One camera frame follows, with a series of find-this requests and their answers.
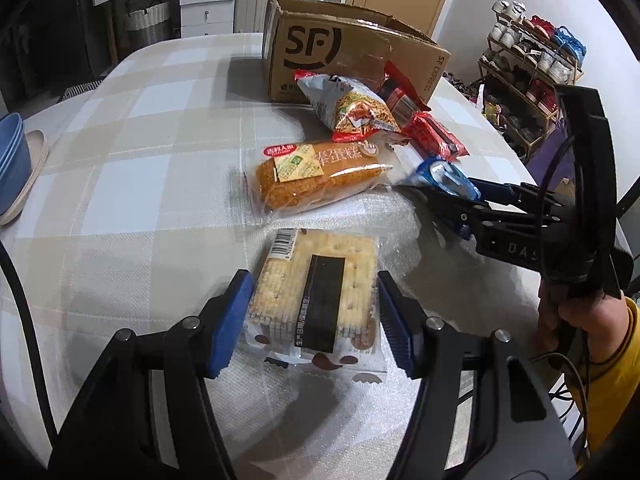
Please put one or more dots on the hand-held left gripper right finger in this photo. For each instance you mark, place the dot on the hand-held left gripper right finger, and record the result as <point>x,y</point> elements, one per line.
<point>397,325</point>

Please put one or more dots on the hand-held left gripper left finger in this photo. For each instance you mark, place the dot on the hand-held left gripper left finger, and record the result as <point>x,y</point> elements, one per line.
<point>230,325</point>

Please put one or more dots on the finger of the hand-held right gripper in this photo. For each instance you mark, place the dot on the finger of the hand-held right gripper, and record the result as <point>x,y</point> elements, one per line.
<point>495,192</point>
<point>452,210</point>

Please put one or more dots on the blue cookie packet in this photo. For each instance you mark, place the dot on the blue cookie packet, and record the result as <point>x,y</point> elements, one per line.
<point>445,175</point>

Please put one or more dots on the dark red snack packet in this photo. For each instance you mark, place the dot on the dark red snack packet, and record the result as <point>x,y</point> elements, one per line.
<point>435,135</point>

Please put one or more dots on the clear cracker packet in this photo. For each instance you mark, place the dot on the clear cracker packet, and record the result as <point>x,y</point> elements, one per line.
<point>317,300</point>

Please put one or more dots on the orange red snack packet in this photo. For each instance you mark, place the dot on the orange red snack packet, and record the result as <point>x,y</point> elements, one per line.
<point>400,92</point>

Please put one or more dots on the white red noodle snack bag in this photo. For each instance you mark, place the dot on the white red noodle snack bag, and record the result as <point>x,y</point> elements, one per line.
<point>350,107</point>

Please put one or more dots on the clear egg cake packet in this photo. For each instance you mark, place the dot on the clear egg cake packet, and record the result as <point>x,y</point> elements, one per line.
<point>310,175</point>

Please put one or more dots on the brown cardboard box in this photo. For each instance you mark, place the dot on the brown cardboard box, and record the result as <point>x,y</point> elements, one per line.
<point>350,55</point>

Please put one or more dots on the person's right hand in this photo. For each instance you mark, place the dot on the person's right hand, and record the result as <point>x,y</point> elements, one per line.
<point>575,317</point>

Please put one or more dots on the purple cloth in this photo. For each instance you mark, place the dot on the purple cloth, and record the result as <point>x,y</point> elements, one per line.
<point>550,155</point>

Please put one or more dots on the wooden shoe rack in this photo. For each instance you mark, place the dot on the wooden shoe rack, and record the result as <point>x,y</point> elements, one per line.
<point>525,90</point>

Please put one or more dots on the group of shoes on floor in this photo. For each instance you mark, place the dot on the group of shoes on floor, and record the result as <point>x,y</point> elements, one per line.
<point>460,85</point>

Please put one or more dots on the rows of shoes on rack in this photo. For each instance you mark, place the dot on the rows of shoes on rack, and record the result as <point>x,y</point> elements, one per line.
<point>540,55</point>

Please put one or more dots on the beige plate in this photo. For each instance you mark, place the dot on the beige plate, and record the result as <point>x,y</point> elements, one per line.
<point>30,175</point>

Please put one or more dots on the stacked blue bowls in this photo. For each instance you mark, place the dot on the stacked blue bowls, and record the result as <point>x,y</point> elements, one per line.
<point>7,160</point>

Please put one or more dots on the striped floor mat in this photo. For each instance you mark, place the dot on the striped floor mat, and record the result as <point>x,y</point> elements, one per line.
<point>77,90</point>

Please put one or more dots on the woven laundry basket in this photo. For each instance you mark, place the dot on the woven laundry basket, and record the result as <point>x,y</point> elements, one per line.
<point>147,22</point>

